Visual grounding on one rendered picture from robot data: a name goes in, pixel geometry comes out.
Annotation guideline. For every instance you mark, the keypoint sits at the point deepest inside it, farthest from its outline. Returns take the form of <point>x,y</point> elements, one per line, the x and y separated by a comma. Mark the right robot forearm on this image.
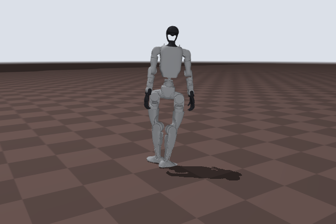
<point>189,81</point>

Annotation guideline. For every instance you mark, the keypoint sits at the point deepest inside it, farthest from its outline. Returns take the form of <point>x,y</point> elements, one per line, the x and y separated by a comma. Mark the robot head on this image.
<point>172,30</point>

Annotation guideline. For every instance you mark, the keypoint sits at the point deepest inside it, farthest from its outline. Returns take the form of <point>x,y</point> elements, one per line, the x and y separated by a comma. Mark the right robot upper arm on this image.
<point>187,62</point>

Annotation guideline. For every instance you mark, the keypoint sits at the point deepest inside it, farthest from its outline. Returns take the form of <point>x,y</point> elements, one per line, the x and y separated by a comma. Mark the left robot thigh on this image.
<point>154,108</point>

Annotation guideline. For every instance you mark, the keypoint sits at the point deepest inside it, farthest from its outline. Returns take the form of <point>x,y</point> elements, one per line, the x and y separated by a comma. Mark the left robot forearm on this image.
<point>150,80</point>

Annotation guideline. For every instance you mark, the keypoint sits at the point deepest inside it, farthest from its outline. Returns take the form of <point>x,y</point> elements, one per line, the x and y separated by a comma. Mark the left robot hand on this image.
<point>146,99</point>

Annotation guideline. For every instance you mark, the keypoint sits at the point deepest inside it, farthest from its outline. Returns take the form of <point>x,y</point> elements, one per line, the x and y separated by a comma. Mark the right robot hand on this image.
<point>191,96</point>

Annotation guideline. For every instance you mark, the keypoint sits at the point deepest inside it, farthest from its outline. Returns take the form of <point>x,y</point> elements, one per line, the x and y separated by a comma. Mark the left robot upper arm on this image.
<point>154,58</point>

